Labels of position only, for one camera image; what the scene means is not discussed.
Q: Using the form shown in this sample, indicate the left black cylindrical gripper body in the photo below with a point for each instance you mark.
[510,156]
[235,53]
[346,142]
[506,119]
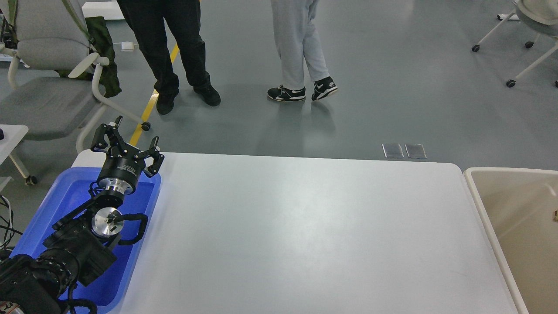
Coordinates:
[120,174]

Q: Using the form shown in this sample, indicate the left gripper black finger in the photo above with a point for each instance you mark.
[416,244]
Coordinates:
[153,152]
[108,140]

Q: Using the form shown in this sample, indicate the green bag on chair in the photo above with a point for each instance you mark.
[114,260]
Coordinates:
[103,45]

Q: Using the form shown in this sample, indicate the person in grey sweatpants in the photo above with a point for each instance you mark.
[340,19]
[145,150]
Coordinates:
[298,45]

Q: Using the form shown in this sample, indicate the metal floor plate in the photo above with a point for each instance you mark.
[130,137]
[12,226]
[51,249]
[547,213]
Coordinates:
[416,151]
[393,151]

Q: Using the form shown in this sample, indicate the white floor power adapter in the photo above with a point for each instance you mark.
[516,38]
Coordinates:
[127,46]

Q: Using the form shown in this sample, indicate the beige plastic bin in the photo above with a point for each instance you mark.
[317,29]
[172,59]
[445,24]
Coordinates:
[516,206]

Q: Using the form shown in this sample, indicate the metal floor plate left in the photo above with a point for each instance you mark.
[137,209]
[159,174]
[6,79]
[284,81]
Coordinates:
[393,151]

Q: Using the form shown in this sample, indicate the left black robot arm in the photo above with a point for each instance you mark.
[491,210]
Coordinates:
[81,247]

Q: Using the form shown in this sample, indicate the white side table left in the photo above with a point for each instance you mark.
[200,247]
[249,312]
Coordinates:
[13,135]

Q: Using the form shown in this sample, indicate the grey office chair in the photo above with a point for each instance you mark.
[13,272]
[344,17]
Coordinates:
[54,78]

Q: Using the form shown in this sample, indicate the metal floor plate right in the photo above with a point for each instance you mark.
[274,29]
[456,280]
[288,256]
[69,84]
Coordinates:
[416,151]

